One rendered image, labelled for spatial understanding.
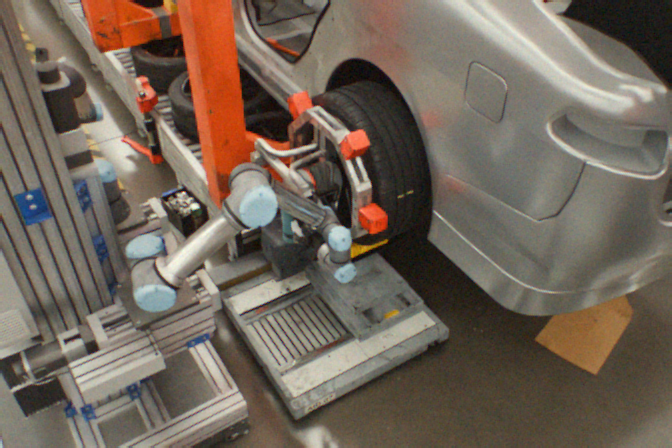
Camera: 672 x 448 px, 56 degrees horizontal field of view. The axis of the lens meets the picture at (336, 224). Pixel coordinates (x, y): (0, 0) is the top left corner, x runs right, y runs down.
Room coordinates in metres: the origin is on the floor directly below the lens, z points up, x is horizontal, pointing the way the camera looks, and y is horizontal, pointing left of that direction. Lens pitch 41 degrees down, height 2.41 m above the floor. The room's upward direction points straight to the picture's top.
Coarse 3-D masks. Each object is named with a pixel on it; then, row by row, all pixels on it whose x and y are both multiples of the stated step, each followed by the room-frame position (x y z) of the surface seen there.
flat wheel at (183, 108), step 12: (240, 72) 3.73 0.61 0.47; (180, 84) 3.52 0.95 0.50; (252, 84) 3.56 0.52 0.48; (180, 96) 3.38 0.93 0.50; (252, 96) 3.41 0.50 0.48; (264, 96) 3.38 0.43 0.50; (180, 108) 3.27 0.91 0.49; (192, 108) 3.24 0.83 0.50; (252, 108) 3.26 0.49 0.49; (264, 108) 3.32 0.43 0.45; (276, 108) 3.45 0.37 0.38; (180, 120) 3.28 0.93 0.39; (192, 120) 3.22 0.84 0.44; (180, 132) 3.30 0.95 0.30; (192, 132) 3.22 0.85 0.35
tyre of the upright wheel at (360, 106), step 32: (320, 96) 2.26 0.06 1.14; (352, 96) 2.18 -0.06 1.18; (384, 96) 2.19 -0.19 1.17; (352, 128) 2.05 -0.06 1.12; (384, 128) 2.04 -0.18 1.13; (416, 128) 2.07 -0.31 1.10; (384, 160) 1.93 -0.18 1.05; (416, 160) 1.98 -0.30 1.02; (384, 192) 1.88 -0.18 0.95; (416, 192) 1.94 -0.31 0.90; (416, 224) 1.99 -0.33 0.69
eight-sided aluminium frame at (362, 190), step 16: (304, 112) 2.19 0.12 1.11; (320, 112) 2.17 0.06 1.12; (304, 128) 2.29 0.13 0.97; (320, 128) 2.09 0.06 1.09; (336, 128) 2.07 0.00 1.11; (304, 144) 2.31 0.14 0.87; (336, 144) 1.98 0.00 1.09; (352, 160) 1.97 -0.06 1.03; (352, 176) 1.90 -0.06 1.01; (368, 192) 1.88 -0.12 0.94; (352, 224) 1.89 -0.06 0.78
